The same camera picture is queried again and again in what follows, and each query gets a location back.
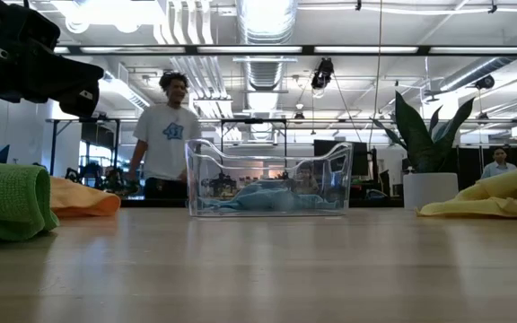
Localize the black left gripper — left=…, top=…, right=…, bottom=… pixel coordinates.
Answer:
left=0, top=0, right=106, bottom=119

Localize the green microfiber towel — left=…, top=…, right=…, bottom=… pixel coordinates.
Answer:
left=0, top=162, right=61, bottom=249

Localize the orange microfiber towel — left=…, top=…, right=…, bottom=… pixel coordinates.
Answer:
left=49, top=176, right=122, bottom=219

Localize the yellow microfiber towel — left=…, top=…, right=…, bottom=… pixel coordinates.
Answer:
left=416, top=157, right=517, bottom=220

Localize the blue microfiber towel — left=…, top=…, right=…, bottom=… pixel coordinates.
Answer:
left=197, top=180, right=343, bottom=213

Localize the black background robot rig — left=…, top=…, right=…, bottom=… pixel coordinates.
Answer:
left=63, top=161, right=141, bottom=198

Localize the person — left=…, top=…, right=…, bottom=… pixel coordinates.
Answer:
left=294, top=161, right=320, bottom=195
left=126, top=70, right=204, bottom=201
left=480, top=146, right=517, bottom=180

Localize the clear plastic bin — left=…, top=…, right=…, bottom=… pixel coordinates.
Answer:
left=184, top=137, right=355, bottom=219

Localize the black background monitor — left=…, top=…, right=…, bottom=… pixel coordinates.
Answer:
left=312, top=138, right=370, bottom=177

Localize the green snake plant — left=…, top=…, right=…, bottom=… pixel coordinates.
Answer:
left=370, top=91, right=476, bottom=175

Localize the white plant pot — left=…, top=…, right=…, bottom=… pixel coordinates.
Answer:
left=402, top=172, right=460, bottom=211

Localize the black room partition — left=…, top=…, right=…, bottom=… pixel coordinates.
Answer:
left=453, top=145, right=517, bottom=180

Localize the black background table frame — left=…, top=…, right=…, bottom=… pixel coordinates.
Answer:
left=45, top=117, right=123, bottom=176

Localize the silver ceiling air duct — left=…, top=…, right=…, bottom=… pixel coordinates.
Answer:
left=235, top=0, right=299, bottom=91

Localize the black hanging rig camera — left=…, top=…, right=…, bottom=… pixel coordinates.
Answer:
left=311, top=57, right=335, bottom=91

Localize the thin hanging cable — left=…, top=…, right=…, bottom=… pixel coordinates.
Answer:
left=368, top=0, right=383, bottom=152

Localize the black ceiling camera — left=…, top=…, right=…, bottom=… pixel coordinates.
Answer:
left=473, top=74, right=496, bottom=91

